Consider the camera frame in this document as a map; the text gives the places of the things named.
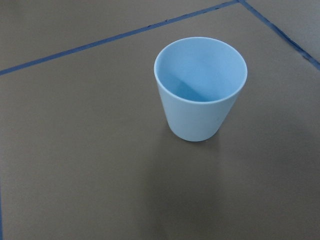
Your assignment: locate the light blue cup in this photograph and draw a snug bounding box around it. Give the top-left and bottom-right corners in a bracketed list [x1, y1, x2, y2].
[153, 36, 248, 142]

